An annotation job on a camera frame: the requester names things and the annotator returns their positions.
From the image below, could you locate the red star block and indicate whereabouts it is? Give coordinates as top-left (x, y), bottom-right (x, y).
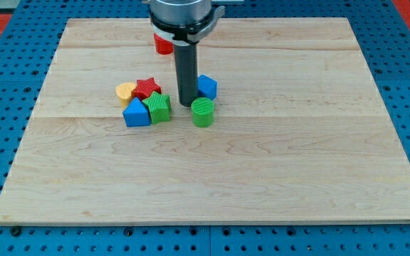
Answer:
top-left (131, 78), bottom-right (162, 100)

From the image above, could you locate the yellow heart block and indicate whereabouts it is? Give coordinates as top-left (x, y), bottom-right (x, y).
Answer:
top-left (115, 82), bottom-right (137, 109)

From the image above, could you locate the blue cube block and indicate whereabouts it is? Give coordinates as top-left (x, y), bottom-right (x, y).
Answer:
top-left (198, 75), bottom-right (218, 100)

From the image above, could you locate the green cylinder block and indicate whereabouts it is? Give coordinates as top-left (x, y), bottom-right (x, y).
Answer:
top-left (191, 97), bottom-right (214, 127)

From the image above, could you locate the blue triangular block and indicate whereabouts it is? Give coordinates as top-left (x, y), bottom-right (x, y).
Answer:
top-left (122, 97), bottom-right (151, 127)

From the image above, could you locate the green star block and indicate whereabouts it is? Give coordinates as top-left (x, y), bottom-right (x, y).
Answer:
top-left (142, 91), bottom-right (171, 124)

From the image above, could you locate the red cylinder block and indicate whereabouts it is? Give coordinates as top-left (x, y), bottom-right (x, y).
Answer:
top-left (153, 33), bottom-right (174, 55)

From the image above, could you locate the light wooden board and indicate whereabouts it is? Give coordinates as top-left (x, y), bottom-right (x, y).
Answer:
top-left (0, 18), bottom-right (410, 226)

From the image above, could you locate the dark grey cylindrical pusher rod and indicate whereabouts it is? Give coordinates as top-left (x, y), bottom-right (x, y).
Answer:
top-left (174, 45), bottom-right (198, 107)

